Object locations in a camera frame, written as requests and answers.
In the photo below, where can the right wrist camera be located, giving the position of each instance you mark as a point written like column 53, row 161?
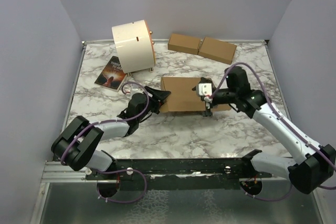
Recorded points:
column 204, row 91

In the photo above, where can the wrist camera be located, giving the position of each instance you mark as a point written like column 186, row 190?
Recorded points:
column 133, row 90
column 204, row 91

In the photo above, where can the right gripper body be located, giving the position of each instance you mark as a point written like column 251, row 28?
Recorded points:
column 208, row 112

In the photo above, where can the cream cylindrical container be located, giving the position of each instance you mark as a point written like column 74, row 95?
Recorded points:
column 134, row 46

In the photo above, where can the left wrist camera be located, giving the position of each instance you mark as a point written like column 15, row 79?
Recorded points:
column 133, row 90

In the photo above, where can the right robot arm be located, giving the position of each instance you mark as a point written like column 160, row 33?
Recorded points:
column 310, row 164

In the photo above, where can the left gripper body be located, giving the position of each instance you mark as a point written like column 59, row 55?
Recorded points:
column 154, row 104

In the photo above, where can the dark paperback book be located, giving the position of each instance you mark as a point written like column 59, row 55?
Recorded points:
column 112, row 76

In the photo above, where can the aluminium table frame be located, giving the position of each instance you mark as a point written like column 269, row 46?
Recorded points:
column 65, row 196

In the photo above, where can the brown cardboard box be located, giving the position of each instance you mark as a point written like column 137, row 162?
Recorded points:
column 182, row 97

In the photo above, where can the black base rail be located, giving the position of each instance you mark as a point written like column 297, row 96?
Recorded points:
column 177, row 174

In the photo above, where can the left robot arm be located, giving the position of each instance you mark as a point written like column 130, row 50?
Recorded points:
column 76, row 146

